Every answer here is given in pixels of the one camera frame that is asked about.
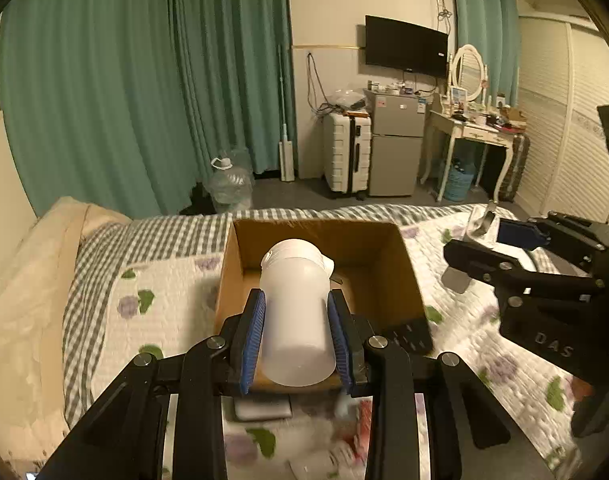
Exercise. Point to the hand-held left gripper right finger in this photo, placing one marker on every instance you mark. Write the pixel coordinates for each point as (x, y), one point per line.
(340, 345)

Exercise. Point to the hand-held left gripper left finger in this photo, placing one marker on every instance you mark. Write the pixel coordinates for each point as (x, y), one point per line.
(252, 342)

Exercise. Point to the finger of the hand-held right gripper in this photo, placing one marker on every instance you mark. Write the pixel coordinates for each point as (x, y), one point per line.
(519, 234)
(489, 265)

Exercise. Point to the clear plastic container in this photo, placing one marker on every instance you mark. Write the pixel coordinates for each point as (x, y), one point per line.
(480, 227)

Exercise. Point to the white plastic bottle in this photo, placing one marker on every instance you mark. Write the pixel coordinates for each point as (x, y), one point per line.
(295, 310)

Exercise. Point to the brown cardboard box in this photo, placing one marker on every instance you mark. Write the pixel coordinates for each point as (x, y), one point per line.
(374, 265)

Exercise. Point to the grey flat card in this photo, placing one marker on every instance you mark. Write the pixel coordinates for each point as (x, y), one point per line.
(457, 282)

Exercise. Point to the white flat box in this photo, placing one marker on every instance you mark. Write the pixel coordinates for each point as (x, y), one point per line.
(263, 409)

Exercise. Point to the dark suitcase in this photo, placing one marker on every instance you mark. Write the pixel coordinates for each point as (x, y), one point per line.
(516, 165)

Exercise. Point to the black dotted flat object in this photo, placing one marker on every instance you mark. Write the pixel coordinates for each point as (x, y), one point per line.
(409, 335)

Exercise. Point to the blue basket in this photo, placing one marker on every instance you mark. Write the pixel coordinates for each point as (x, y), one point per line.
(457, 185)

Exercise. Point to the red packet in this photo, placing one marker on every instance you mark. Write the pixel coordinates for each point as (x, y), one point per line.
(365, 425)

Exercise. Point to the white vanity table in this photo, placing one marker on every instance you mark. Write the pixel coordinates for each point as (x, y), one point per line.
(472, 132)

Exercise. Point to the white louvered wardrobe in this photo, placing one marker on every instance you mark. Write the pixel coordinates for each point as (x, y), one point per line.
(554, 125)

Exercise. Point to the silver small fridge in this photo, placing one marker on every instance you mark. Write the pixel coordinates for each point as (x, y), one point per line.
(394, 150)

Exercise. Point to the clear large water jug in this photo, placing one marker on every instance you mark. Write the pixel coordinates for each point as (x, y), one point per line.
(230, 187)

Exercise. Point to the white oval vanity mirror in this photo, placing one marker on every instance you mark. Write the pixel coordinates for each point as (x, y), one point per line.
(469, 72)

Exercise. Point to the white flat mop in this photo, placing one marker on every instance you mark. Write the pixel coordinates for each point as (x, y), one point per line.
(286, 160)

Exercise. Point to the white suitcase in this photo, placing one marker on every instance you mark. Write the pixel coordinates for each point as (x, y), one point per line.
(340, 152)

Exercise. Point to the clear plastic bag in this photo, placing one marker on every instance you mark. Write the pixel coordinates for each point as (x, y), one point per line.
(345, 100)

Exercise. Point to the green curtain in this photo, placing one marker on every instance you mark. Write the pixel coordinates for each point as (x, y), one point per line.
(234, 70)
(484, 15)
(84, 85)

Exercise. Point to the beige bed sheet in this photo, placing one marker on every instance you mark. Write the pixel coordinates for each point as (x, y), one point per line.
(24, 310)

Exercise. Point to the white photo frame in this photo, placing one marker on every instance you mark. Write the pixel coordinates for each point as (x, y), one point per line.
(458, 95)

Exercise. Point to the black wall television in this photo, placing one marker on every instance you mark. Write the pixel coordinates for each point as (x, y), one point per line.
(404, 47)

